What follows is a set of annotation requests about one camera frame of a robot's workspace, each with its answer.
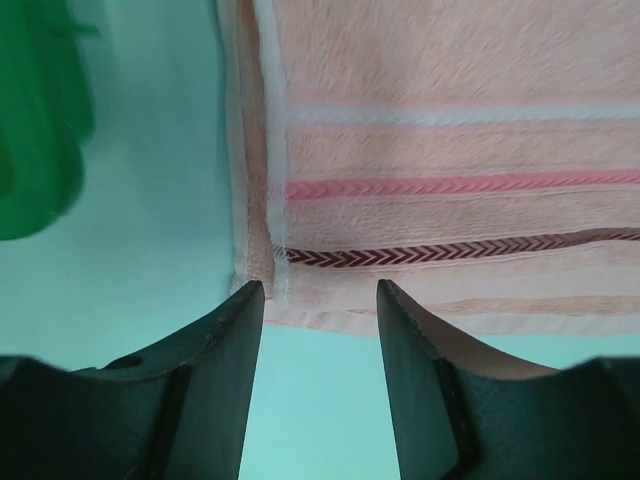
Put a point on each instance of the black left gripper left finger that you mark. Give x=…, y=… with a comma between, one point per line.
x=177, y=409

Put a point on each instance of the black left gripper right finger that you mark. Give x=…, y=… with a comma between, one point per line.
x=462, y=409

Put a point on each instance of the pink terry towel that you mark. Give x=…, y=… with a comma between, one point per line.
x=483, y=155

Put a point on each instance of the green plastic tray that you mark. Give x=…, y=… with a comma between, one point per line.
x=46, y=114

